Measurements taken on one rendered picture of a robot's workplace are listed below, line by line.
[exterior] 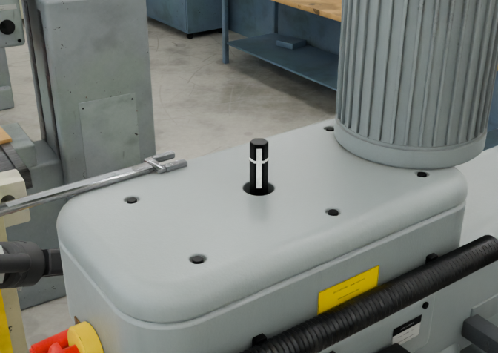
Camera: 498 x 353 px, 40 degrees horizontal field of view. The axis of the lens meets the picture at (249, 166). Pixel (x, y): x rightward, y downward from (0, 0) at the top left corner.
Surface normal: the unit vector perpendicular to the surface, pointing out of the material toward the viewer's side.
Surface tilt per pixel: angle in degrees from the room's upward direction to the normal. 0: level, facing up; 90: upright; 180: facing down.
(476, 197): 0
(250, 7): 90
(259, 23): 90
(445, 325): 90
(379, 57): 90
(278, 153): 0
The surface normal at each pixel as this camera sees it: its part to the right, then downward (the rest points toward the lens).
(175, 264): 0.00, -0.90
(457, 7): 0.17, 0.44
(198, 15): 0.58, 0.36
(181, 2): -0.82, 0.25
